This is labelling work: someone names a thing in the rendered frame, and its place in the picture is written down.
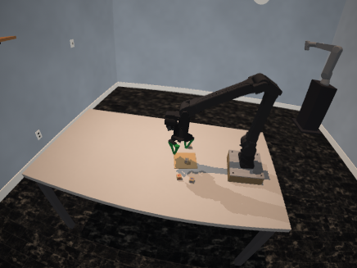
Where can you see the tan flat mat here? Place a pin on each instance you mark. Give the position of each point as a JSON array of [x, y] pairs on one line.
[[179, 160]]

